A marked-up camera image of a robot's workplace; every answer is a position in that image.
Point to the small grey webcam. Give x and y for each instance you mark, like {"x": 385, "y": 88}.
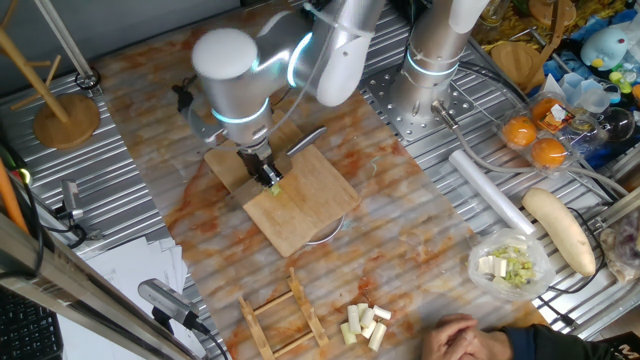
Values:
{"x": 71, "y": 195}

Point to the silver depth camera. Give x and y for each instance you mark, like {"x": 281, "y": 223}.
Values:
{"x": 165, "y": 300}

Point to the clear plastic measuring cup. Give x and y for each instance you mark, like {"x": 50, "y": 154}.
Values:
{"x": 590, "y": 95}

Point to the green yellow toy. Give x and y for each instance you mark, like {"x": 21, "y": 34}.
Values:
{"x": 620, "y": 81}

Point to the round wooden board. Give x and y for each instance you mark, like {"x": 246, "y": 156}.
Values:
{"x": 515, "y": 62}

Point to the blue sleeved right forearm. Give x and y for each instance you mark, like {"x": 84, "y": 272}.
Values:
{"x": 560, "y": 345}

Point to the orange rod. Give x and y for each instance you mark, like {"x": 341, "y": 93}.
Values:
{"x": 10, "y": 200}

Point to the white paper sheets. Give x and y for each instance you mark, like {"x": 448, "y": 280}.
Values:
{"x": 130, "y": 270}

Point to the dark glass bowl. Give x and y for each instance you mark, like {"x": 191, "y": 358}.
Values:
{"x": 617, "y": 125}

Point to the wooden mug tree stand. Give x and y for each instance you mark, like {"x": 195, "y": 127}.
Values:
{"x": 65, "y": 122}

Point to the thin green scallion shred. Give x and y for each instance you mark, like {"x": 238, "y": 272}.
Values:
{"x": 375, "y": 164}

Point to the metal frame bar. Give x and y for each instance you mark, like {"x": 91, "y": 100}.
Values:
{"x": 60, "y": 285}

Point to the wrist camera with grey bracket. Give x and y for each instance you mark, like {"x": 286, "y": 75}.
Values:
{"x": 197, "y": 120}

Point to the person's right hand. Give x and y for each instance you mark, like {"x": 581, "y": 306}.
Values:
{"x": 490, "y": 346}

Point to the white daikon radish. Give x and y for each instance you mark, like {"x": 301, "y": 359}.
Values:
{"x": 560, "y": 230}

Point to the clear plastic clamshell box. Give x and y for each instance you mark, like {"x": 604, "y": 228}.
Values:
{"x": 575, "y": 150}

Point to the green scallion stalk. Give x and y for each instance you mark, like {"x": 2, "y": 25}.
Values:
{"x": 275, "y": 190}

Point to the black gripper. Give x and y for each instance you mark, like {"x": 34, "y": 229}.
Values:
{"x": 256, "y": 160}

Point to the small wooden stand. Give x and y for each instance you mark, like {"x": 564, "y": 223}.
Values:
{"x": 550, "y": 10}

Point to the orange marble pattern mat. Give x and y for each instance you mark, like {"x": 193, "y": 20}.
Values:
{"x": 400, "y": 240}

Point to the glass jar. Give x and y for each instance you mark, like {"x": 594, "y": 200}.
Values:
{"x": 492, "y": 11}

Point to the plastic bag with vegetables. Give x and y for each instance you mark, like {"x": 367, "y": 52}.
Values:
{"x": 622, "y": 250}

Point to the person's left hand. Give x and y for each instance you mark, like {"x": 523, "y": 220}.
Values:
{"x": 442, "y": 342}

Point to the clear plastic bag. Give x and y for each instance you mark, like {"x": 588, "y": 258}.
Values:
{"x": 545, "y": 280}

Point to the orange fruit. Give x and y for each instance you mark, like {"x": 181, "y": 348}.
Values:
{"x": 542, "y": 110}
{"x": 548, "y": 152}
{"x": 520, "y": 131}

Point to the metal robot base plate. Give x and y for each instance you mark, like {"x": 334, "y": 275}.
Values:
{"x": 380, "y": 95}

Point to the white plastic wrap roll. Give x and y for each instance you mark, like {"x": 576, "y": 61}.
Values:
{"x": 490, "y": 190}

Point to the thin steel knife blade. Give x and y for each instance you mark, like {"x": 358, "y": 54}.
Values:
{"x": 306, "y": 141}

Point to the white metal pole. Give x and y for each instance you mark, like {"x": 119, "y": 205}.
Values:
{"x": 65, "y": 40}

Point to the aluminium profile rail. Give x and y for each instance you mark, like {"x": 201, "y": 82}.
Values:
{"x": 617, "y": 207}

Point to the black keyboard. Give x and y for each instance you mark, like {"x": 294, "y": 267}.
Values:
{"x": 27, "y": 330}

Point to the wooden cutting board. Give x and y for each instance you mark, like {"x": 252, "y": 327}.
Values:
{"x": 310, "y": 205}

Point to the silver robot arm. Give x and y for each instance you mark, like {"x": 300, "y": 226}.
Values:
{"x": 235, "y": 85}

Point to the blue plush toy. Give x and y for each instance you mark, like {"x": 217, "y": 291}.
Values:
{"x": 602, "y": 47}

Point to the wooden knife rack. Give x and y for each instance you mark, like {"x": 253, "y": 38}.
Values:
{"x": 307, "y": 310}

